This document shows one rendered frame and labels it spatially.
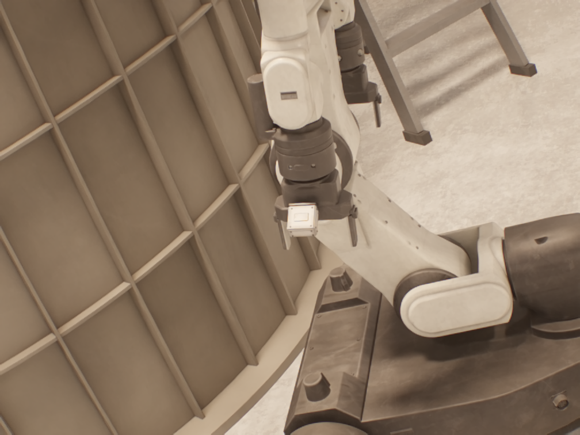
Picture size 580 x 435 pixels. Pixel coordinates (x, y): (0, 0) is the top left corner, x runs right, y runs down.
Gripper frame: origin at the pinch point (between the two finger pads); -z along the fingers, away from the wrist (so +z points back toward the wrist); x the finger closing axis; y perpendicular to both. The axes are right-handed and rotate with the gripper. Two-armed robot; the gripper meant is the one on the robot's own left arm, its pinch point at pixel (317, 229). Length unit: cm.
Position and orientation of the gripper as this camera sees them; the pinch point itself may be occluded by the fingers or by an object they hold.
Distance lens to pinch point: 155.3
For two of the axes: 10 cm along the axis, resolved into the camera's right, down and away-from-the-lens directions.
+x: -9.8, 0.5, 2.1
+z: -1.5, -8.6, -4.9
